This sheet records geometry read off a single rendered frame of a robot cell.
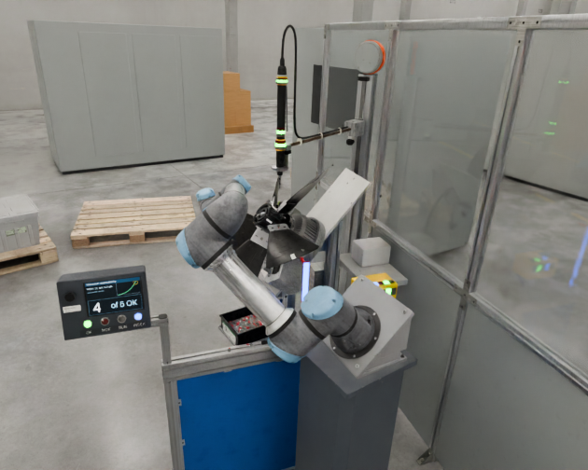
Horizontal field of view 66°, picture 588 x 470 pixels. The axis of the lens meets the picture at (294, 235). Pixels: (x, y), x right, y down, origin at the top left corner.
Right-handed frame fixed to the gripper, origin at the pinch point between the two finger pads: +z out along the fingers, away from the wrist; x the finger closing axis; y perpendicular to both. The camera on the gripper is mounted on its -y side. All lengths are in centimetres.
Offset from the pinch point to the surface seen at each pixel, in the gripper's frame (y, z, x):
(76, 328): -51, -24, -43
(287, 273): 22.5, 10.3, -9.8
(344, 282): 63, 66, 40
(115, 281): -35, -32, -40
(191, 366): -26.5, 13.2, -38.0
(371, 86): 100, -43, 37
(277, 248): 21.0, -6.8, -15.7
